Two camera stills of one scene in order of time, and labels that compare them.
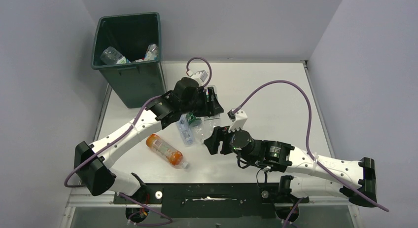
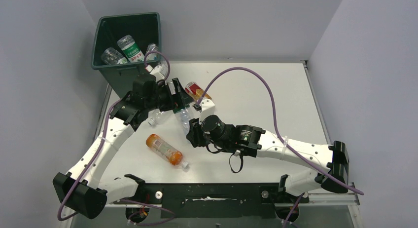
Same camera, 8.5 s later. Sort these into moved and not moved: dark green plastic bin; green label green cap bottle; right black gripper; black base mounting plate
Moved: right black gripper; green label green cap bottle
Not moved: black base mounting plate; dark green plastic bin
